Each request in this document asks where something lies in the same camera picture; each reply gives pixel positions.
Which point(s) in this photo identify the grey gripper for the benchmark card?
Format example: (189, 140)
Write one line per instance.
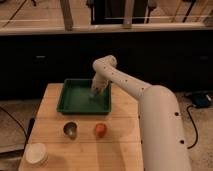
(93, 94)

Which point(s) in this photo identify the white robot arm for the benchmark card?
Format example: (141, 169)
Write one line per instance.
(161, 127)

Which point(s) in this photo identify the green plastic tray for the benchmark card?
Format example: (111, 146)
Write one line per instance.
(75, 99)

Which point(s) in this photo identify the orange fruit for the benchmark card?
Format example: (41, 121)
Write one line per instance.
(100, 130)

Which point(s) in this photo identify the metal cup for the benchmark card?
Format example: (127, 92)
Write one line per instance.
(70, 129)

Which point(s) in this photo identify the black cabinet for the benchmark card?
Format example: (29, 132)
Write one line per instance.
(179, 60)

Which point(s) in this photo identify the black power adapter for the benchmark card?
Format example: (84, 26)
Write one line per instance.
(201, 100)

